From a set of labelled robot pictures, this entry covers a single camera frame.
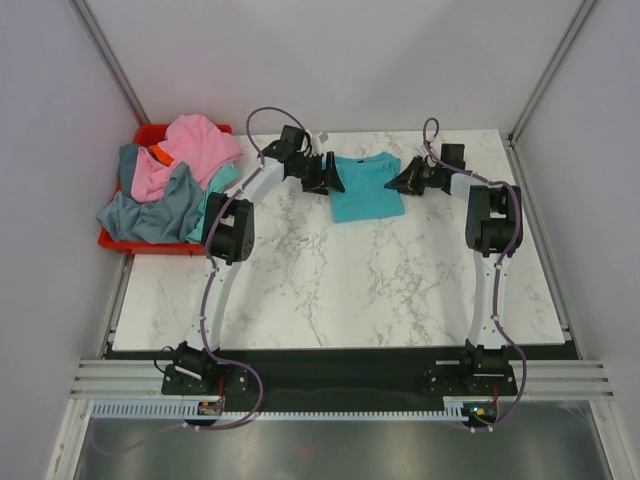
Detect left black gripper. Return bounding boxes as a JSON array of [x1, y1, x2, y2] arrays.
[[293, 154, 344, 198]]

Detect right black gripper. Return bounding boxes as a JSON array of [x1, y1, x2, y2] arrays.
[[385, 156, 443, 198]]

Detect teal t shirt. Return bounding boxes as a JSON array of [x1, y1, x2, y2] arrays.
[[329, 152, 405, 224]]

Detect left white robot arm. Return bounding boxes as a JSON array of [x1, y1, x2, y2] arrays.
[[181, 125, 345, 352]]

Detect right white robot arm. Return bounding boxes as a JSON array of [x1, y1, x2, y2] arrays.
[[385, 142, 526, 394]]

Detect light mint t shirt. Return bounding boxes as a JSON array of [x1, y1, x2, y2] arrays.
[[185, 162, 241, 245]]

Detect pink t shirt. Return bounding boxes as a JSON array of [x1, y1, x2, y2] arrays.
[[131, 114, 243, 203]]

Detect grey t shirt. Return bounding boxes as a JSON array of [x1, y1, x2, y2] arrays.
[[97, 144, 204, 244]]

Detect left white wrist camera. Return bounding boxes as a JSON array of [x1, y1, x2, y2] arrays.
[[306, 130, 329, 155]]

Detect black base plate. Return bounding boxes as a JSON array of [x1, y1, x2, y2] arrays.
[[102, 342, 520, 414]]

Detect right corner frame post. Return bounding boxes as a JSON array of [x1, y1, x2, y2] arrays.
[[506, 0, 600, 149]]

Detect corner frame post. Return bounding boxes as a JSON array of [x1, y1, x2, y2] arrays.
[[506, 0, 600, 149], [69, 0, 150, 125]]

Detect left corner frame post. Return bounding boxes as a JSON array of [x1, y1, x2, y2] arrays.
[[69, 0, 150, 125]]

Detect aluminium extrusion rail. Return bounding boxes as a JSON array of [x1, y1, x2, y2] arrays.
[[70, 360, 614, 401]]

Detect white slotted cable duct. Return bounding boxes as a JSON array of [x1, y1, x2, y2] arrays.
[[91, 397, 497, 422]]

